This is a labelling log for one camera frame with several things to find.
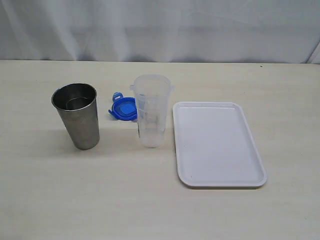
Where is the blue plastic lid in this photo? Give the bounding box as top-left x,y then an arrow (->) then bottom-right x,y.
108,92 -> 138,121

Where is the stainless steel cup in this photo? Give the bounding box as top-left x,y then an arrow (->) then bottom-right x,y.
51,83 -> 100,150

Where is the white plastic tray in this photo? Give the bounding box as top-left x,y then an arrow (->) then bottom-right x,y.
172,101 -> 268,189

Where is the clear plastic container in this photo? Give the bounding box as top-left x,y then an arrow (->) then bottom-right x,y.
129,74 -> 173,148

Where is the white backdrop curtain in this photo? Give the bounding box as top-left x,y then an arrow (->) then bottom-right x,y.
0,0 -> 320,64

